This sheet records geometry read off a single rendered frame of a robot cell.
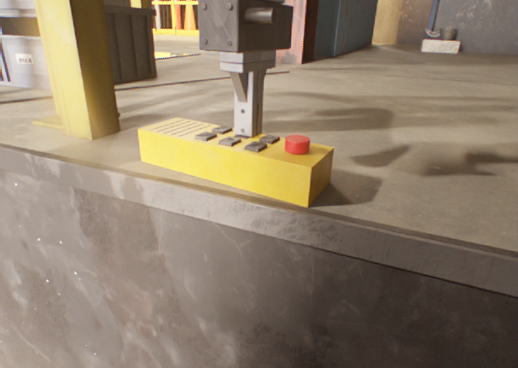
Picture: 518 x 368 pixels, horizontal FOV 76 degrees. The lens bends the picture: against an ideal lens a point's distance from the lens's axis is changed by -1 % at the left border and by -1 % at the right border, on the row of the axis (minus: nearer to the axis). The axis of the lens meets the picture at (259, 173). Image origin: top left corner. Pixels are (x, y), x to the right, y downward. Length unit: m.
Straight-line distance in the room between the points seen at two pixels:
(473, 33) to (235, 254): 4.48
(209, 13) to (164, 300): 0.38
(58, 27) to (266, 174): 0.38
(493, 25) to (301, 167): 4.49
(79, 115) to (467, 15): 4.45
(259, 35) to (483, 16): 4.43
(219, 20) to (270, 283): 0.29
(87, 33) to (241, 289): 0.42
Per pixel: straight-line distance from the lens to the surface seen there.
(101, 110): 0.60
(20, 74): 1.16
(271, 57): 0.44
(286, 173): 0.35
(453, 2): 4.71
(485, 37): 4.76
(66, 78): 0.60
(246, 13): 0.36
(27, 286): 0.78
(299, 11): 1.90
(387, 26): 6.92
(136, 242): 0.49
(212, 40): 0.36
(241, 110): 0.41
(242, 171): 0.38
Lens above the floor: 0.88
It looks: 23 degrees down
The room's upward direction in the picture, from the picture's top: 2 degrees clockwise
